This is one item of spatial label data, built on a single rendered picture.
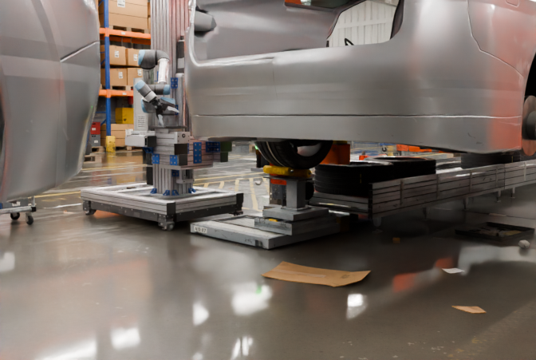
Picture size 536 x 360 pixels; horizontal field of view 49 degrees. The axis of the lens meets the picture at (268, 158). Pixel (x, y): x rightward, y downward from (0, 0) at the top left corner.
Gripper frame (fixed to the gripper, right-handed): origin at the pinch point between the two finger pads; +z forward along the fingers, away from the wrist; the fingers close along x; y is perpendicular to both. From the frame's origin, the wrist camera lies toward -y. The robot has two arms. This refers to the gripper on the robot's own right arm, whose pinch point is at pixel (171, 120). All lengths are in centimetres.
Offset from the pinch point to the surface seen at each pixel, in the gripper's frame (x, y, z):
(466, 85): -90, -197, 77
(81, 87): 21, -287, -6
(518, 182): -240, 179, 295
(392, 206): -82, 25, 164
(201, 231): 40, 25, 75
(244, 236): 18, -12, 94
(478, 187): -180, 118, 241
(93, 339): 90, -175, 52
